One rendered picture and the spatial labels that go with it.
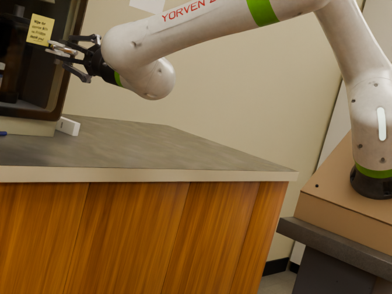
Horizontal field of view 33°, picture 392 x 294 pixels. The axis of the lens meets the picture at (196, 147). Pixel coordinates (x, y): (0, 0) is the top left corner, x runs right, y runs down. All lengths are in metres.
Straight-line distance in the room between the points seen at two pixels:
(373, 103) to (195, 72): 1.67
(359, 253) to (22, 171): 0.80
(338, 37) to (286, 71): 2.26
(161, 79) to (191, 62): 1.55
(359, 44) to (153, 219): 0.81
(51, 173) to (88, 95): 1.08
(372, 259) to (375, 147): 0.26
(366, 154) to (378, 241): 0.21
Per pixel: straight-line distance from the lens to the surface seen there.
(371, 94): 1.59
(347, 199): 1.68
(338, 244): 1.61
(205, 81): 3.20
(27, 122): 1.90
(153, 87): 1.54
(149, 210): 1.96
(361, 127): 1.55
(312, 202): 1.70
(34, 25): 1.82
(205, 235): 2.26
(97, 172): 1.70
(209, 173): 2.09
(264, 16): 1.36
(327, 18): 1.57
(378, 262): 1.57
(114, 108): 2.76
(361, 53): 1.63
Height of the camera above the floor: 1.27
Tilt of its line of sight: 8 degrees down
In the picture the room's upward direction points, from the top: 15 degrees clockwise
